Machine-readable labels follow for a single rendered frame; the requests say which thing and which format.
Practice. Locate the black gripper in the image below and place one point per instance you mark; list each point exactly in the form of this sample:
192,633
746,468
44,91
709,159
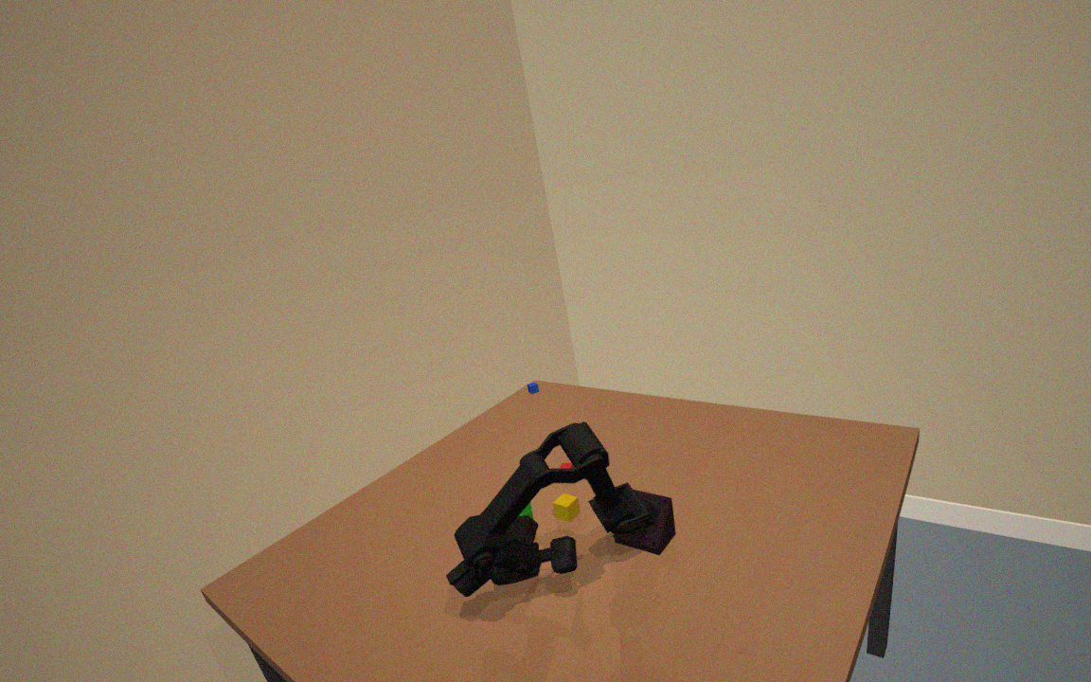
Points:
562,554

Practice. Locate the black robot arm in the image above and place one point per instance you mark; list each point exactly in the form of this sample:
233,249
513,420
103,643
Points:
489,538

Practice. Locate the yellow cube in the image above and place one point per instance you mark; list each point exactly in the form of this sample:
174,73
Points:
566,507

